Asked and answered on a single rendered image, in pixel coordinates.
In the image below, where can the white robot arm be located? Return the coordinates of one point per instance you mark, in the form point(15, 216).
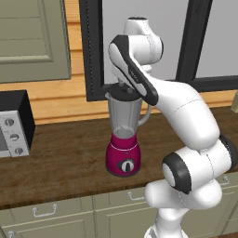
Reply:
point(189, 117)

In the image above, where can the black blender lid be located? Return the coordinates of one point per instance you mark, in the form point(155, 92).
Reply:
point(116, 92)

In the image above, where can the magenta blender with clear jar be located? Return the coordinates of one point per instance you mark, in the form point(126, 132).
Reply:
point(123, 152)

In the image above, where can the beige object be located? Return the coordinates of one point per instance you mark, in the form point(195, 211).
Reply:
point(235, 103)

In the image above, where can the olive drawer front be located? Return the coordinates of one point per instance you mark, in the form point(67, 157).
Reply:
point(71, 208)
point(111, 200)
point(231, 181)

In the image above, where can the black and silver toaster oven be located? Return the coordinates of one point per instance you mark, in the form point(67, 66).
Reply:
point(14, 130)

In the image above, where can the black window frame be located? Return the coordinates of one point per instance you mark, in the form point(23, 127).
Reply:
point(93, 49)

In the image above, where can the olive wall cupboard door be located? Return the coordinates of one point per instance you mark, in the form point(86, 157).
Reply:
point(31, 40)

